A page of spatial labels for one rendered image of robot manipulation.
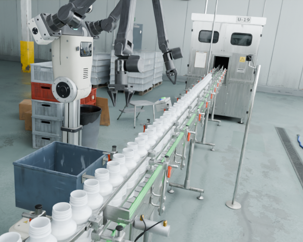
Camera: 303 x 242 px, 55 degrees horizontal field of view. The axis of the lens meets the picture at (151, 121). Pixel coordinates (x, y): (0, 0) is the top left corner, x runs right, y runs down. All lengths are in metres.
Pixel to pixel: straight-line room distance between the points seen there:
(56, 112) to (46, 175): 2.55
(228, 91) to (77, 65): 4.74
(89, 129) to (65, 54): 1.89
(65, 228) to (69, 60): 1.21
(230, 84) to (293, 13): 6.12
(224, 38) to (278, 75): 5.90
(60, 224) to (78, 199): 0.07
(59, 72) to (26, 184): 0.69
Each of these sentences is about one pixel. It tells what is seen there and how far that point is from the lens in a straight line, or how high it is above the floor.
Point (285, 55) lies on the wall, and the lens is 11.74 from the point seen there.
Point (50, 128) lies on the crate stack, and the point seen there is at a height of 0.31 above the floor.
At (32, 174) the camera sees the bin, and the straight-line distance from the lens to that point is 1.36.
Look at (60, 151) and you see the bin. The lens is 1.63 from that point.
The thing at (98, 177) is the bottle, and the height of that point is 1.16.
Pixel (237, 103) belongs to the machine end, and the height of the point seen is 0.41.
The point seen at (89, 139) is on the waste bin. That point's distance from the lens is 3.56.
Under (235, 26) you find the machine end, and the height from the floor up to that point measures 1.91.
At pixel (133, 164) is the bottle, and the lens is 0.94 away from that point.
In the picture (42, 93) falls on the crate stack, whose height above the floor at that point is 0.75.
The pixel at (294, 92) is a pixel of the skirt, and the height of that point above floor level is 0.11.
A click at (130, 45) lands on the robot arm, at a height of 1.48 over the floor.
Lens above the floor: 1.51
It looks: 15 degrees down
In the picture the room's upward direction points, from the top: 5 degrees clockwise
